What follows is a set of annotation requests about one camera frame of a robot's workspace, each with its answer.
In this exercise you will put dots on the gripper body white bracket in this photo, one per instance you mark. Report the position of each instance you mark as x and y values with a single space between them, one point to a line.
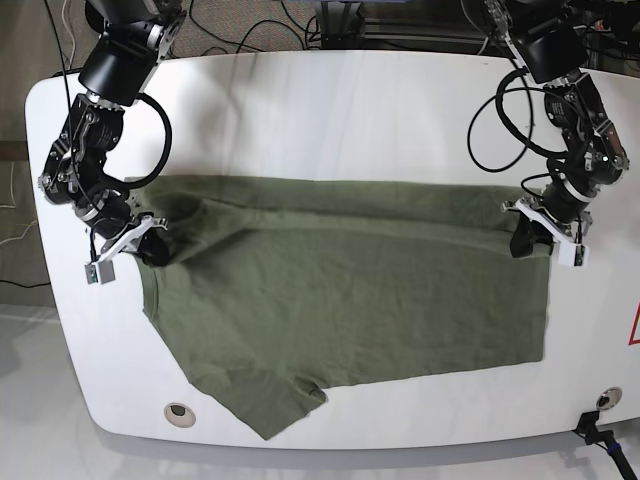
114 228
560 208

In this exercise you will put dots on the olive green T-shirt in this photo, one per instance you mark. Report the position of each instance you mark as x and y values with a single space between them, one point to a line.
278 290

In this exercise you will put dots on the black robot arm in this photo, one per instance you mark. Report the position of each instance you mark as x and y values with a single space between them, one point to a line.
136 37
542 37

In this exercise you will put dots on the red triangle warning sticker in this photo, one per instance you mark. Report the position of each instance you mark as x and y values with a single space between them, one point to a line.
634 336

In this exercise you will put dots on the silver table grommet left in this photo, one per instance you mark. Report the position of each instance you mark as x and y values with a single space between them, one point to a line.
180 415

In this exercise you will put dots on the silver table grommet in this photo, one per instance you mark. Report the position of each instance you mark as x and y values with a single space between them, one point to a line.
180 415
609 399

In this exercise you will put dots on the silver table grommet right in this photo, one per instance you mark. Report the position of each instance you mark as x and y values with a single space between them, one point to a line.
609 399

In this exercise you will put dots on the black clamp with pole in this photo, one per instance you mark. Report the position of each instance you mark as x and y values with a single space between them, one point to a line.
589 432

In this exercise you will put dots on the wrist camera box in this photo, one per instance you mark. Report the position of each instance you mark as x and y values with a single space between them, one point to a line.
100 272
573 255

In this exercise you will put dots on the aluminium frame stand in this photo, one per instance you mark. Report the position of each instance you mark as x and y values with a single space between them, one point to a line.
340 24

